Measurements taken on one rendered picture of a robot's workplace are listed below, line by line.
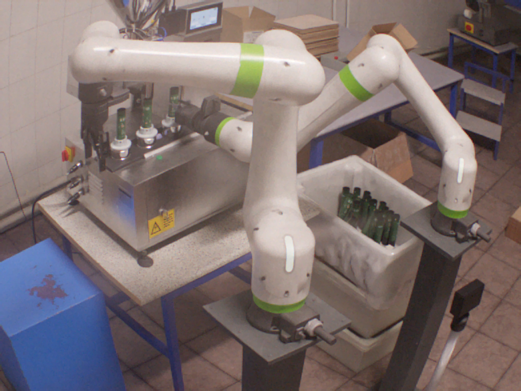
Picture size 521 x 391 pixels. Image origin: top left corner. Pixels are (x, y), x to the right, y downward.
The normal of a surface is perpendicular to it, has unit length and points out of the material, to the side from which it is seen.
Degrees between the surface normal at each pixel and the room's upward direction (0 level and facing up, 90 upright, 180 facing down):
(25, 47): 90
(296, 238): 17
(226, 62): 59
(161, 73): 107
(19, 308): 0
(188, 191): 90
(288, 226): 5
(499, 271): 0
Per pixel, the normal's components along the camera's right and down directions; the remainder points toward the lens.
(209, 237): 0.05, -0.86
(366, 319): -0.79, 0.36
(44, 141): 0.72, 0.38
